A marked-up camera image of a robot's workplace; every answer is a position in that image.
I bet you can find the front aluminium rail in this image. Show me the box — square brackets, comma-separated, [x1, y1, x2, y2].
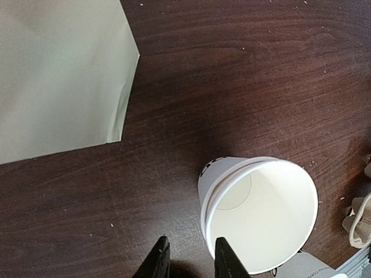
[336, 247, 370, 278]

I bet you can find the white paper bag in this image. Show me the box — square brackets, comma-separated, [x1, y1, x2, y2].
[1, 1, 140, 163]

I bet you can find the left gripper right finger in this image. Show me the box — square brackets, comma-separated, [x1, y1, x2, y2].
[214, 237, 250, 278]

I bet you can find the cardboard cup carrier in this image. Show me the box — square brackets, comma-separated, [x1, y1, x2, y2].
[342, 155, 370, 249]

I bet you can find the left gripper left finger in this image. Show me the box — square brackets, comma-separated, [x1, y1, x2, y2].
[135, 236, 170, 278]

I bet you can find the white paper cup stack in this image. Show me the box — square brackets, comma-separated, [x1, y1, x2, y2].
[198, 156, 318, 275]

